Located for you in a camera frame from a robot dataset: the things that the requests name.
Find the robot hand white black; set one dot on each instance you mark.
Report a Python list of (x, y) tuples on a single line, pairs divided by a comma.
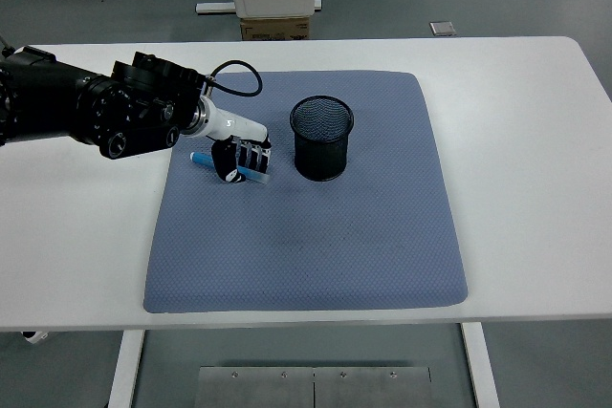
[(239, 128)]

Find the blue marker pen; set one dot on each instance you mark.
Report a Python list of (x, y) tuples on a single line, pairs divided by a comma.
[(202, 159)]

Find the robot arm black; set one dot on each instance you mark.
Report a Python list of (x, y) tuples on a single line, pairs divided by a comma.
[(95, 107)]

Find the black mesh pen holder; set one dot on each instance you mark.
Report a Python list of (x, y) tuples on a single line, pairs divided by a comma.
[(321, 155)]

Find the brown cardboard box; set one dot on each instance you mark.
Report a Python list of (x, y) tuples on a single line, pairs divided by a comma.
[(275, 28)]

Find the white base bar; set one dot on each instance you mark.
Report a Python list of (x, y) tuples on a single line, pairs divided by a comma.
[(215, 7)]

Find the blue-grey textured mat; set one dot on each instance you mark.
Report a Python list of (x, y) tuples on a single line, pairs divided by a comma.
[(306, 245)]

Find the grey floor socket plate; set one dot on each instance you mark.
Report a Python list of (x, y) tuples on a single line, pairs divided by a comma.
[(442, 28)]

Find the grey metal plate with screws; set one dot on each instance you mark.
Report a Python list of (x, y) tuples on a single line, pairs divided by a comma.
[(268, 389)]

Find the white table leg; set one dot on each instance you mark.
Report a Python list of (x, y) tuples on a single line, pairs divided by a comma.
[(125, 370), (479, 370)]

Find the small white black robot part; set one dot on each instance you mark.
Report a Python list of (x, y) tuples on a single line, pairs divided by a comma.
[(34, 336)]

